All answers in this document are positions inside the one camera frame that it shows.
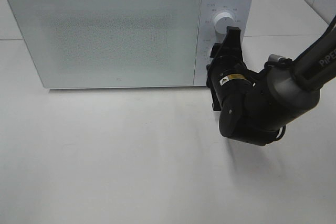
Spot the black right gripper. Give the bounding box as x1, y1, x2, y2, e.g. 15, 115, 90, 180
206, 26, 254, 112

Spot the white microwave door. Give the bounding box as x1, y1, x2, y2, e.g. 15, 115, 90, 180
8, 0, 200, 89

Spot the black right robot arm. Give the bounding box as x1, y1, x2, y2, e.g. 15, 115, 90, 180
206, 21, 335, 146

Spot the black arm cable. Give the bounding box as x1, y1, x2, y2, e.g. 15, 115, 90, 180
265, 124, 287, 146

